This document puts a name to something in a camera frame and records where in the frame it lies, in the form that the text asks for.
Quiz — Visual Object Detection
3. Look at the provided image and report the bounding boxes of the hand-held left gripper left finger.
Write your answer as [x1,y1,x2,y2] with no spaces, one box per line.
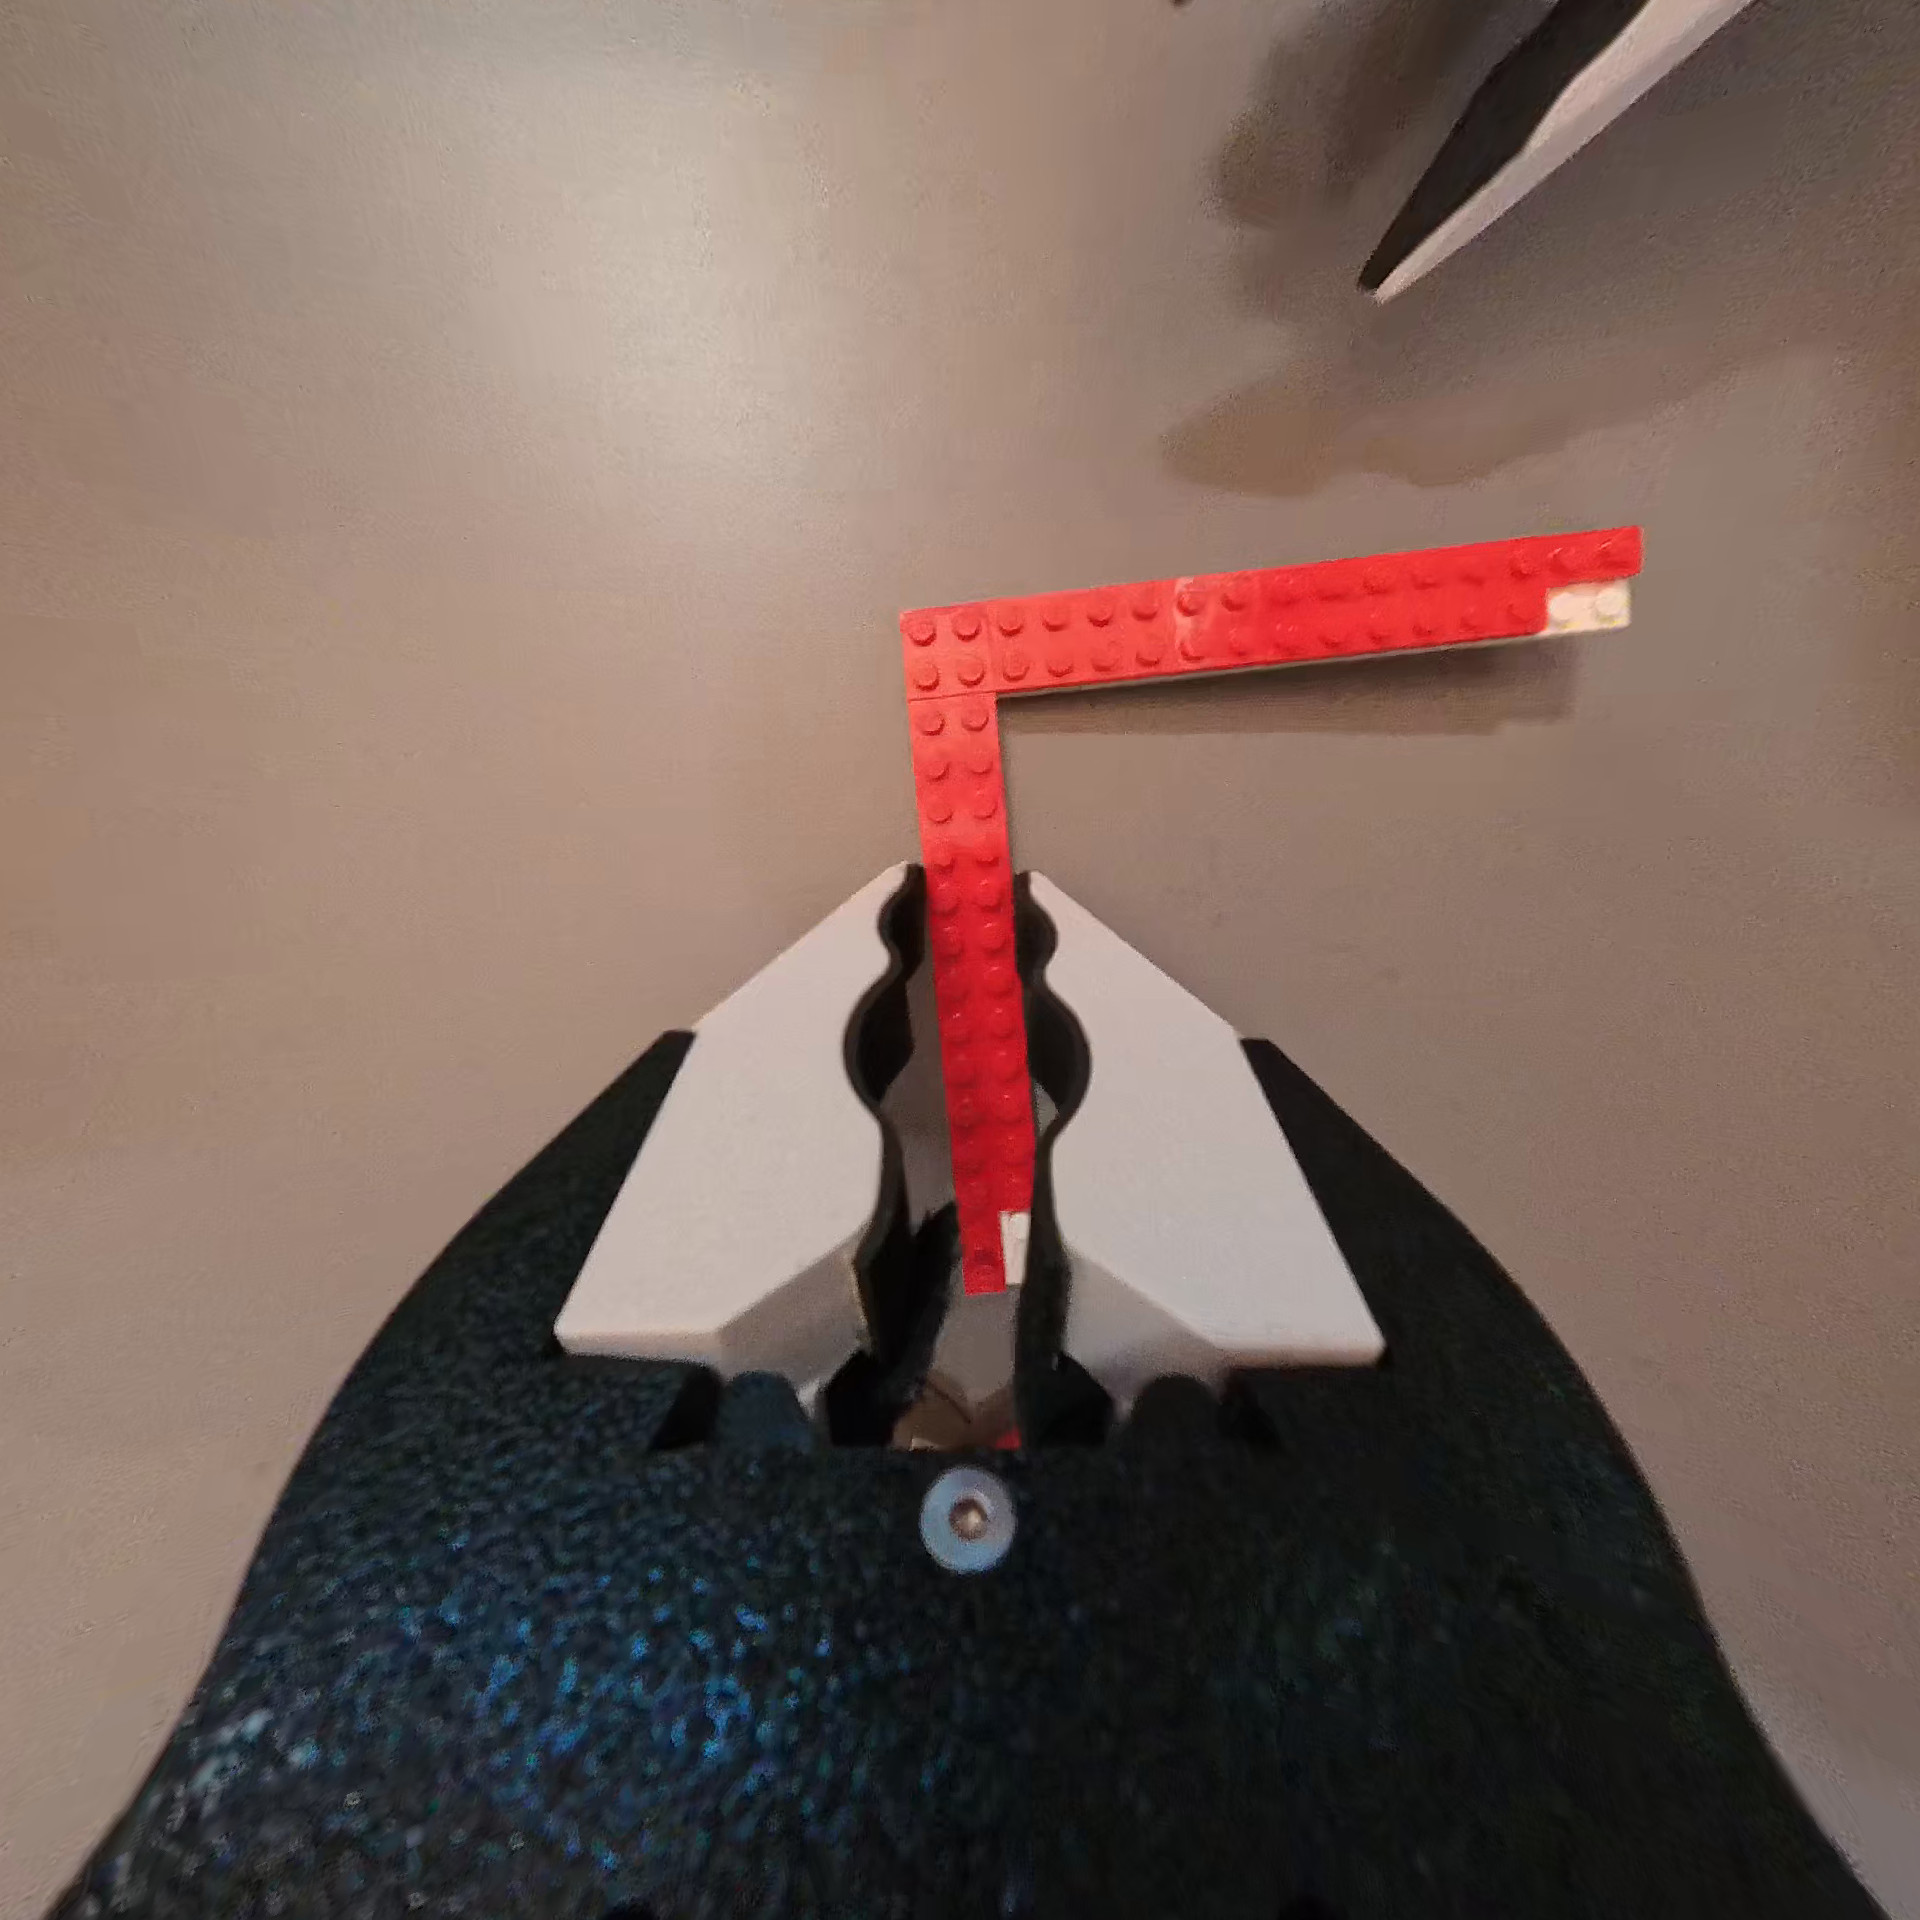
[557,862,920,1394]

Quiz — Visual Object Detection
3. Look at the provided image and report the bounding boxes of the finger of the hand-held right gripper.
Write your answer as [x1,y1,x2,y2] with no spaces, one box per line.
[1360,0,1756,306]

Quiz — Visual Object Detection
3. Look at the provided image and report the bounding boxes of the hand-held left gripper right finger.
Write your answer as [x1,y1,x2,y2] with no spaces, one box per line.
[1015,868,1386,1380]

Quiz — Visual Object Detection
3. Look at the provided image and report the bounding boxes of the red L-shaped Lego assembly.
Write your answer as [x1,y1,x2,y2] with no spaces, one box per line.
[901,523,1646,1294]

